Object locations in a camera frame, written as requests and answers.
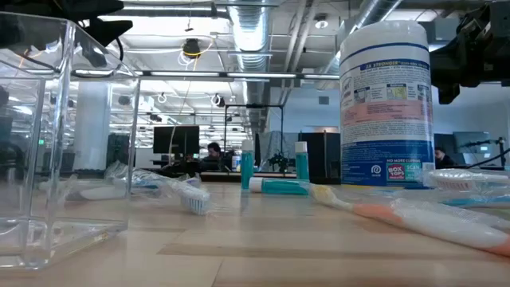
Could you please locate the grey computer monitor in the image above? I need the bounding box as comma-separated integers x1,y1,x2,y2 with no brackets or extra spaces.
453,131,493,155

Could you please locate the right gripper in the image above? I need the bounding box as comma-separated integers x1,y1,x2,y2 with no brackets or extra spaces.
430,0,510,105

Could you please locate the overhead LED light bar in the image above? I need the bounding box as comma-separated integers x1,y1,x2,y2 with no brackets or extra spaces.
71,69,342,81

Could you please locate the clear plastic bag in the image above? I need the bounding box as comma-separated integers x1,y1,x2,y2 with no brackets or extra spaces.
0,11,141,272

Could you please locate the wooden background table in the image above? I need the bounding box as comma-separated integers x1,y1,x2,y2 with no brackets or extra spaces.
198,171,299,183

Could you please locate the black boom stand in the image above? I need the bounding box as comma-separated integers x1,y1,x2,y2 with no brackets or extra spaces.
457,136,509,168

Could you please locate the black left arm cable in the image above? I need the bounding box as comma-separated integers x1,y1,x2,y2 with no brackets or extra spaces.
114,36,125,64

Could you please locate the silver ceiling pipe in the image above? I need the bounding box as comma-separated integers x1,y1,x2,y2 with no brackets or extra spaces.
318,0,403,77

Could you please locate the black metal rig frame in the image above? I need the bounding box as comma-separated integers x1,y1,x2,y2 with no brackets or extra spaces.
223,102,285,173

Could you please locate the white blue wipes canister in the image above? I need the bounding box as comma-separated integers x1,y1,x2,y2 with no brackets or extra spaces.
339,19,436,189

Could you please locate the white room column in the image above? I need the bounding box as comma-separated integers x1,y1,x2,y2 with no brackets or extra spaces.
73,81,112,171

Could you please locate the black overhead camera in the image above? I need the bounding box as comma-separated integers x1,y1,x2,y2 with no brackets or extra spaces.
182,37,202,60

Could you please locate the black computer monitor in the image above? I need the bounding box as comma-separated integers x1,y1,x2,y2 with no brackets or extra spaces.
153,125,201,155

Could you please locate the teal mouthwash bottle white cap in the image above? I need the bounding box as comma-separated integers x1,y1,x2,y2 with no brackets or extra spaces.
240,139,255,191
294,141,311,181
249,177,311,196

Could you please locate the black cabinet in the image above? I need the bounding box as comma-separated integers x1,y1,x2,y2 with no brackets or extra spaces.
298,132,342,185

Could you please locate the person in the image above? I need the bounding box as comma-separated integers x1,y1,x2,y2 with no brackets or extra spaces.
201,142,234,172
433,146,457,171

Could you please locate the silver spiral ventilation duct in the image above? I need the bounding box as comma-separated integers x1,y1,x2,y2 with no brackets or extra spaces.
227,4,276,135

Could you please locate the orange white toothbrush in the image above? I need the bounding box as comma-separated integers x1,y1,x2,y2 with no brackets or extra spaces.
309,183,510,258

